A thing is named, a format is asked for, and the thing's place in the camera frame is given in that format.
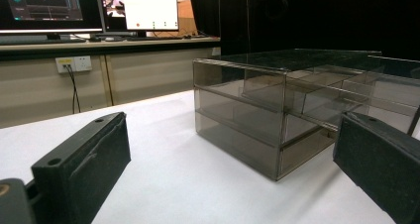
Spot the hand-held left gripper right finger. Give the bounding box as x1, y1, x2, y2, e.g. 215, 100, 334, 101
332, 112, 420, 224

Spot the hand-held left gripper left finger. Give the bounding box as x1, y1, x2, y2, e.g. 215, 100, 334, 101
30, 111, 132, 224

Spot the smoky transparent acrylic drawer cabinet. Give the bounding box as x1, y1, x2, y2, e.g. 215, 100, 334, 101
192, 48, 420, 182

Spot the wooden desk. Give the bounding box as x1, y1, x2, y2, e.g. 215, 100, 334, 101
0, 36, 222, 61

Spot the black keyboard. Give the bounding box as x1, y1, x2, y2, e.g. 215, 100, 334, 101
127, 35, 184, 42

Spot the black curtain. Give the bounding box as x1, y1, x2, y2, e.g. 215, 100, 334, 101
187, 0, 420, 61

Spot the wide computer monitor dark screen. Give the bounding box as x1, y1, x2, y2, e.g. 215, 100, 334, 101
0, 0, 104, 36

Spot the computer monitor white screen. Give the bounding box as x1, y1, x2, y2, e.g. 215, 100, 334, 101
95, 0, 180, 34

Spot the cardboard box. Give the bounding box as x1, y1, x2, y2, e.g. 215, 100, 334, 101
155, 0, 199, 38

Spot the black power cable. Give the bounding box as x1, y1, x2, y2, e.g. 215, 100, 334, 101
65, 63, 82, 115

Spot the white wall power socket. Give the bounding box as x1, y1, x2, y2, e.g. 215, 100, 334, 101
54, 55, 93, 74

